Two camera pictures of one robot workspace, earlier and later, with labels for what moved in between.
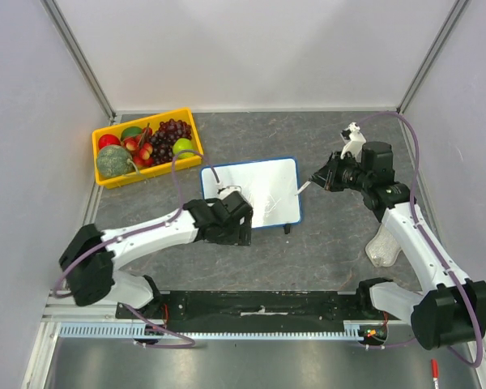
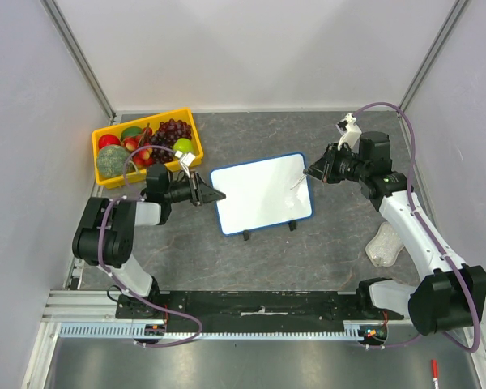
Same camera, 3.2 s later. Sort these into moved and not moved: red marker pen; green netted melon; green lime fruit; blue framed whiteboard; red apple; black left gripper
Moved: blue framed whiteboard; black left gripper
Not moved: green lime fruit; green netted melon; red marker pen; red apple
